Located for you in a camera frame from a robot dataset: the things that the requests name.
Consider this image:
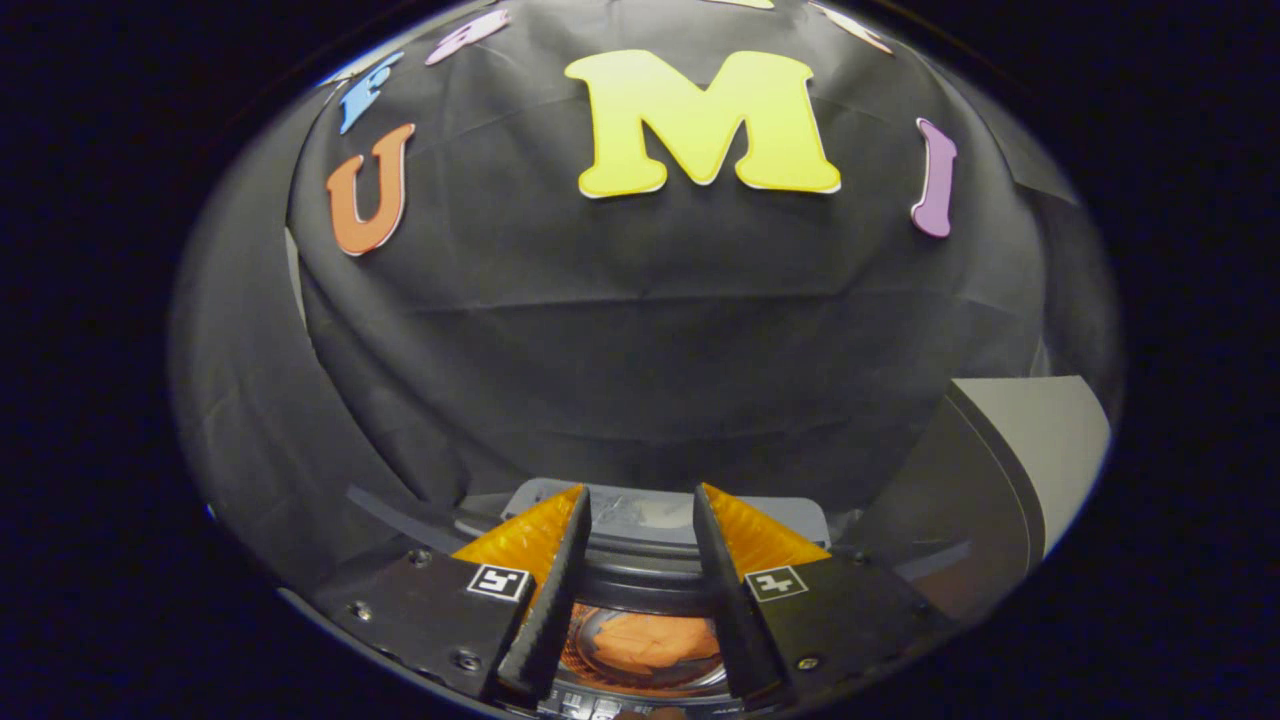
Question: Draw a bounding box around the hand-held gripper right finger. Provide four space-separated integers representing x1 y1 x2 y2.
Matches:
692 482 953 703

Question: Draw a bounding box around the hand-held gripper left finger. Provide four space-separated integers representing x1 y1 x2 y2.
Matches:
308 484 592 703

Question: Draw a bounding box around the orange polo shirt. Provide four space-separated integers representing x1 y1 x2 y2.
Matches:
568 606 725 693

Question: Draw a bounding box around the dark washing machine lid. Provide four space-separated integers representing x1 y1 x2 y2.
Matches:
455 515 871 707

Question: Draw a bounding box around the grey washing machine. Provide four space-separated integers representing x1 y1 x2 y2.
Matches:
345 477 976 717

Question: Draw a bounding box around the beige cabinet with dark top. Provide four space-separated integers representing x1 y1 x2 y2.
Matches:
858 375 1113 623

